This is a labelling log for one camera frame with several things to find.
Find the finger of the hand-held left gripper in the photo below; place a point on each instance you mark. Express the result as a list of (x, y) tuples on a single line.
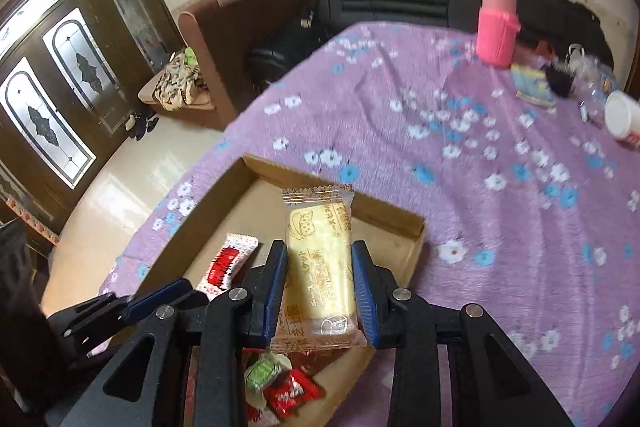
[(160, 298), (90, 324)]

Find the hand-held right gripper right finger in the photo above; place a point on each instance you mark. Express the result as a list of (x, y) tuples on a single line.
[(362, 302)]

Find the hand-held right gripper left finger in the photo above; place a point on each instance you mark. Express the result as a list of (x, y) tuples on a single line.
[(277, 297)]

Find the pale yellow biscuit packet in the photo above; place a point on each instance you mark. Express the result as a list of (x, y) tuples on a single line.
[(320, 267)]

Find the long white red snack packet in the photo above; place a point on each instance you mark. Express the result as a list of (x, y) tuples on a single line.
[(225, 264)]

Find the small green white packet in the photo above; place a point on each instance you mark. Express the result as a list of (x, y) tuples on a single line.
[(262, 374)]

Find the shallow cardboard box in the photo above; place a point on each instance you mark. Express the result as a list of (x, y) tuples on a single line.
[(240, 217)]

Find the small red packet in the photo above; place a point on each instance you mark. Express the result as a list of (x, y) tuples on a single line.
[(290, 394)]

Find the purple floral blanket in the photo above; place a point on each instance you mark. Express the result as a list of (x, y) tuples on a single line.
[(400, 157)]

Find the black shoe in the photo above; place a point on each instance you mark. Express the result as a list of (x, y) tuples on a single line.
[(150, 124), (132, 127)]

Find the patterned cloth bag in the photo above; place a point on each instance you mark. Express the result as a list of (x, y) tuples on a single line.
[(180, 87)]

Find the wooden glass panel door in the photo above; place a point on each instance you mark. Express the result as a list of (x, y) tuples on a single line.
[(107, 57)]

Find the brown sofa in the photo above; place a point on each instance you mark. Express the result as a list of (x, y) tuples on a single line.
[(225, 32)]

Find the colourful printed packet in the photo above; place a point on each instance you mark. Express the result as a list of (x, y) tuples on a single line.
[(532, 84)]

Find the small metal object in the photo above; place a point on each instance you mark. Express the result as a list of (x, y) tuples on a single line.
[(583, 112)]

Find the small black object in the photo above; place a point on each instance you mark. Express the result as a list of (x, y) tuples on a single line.
[(560, 81)]

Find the pink sleeved bottle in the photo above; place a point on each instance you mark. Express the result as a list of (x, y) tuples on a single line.
[(495, 32)]

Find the white plastic cup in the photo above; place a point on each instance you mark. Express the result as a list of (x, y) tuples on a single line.
[(622, 117)]

